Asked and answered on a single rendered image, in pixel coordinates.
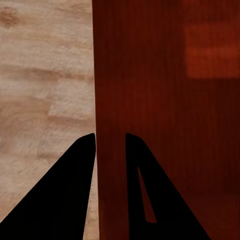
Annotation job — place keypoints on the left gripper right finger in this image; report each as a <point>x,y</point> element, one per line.
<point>175,220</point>

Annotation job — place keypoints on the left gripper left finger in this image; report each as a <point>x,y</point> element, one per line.
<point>56,207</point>

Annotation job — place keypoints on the storage box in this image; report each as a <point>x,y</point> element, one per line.
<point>168,71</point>

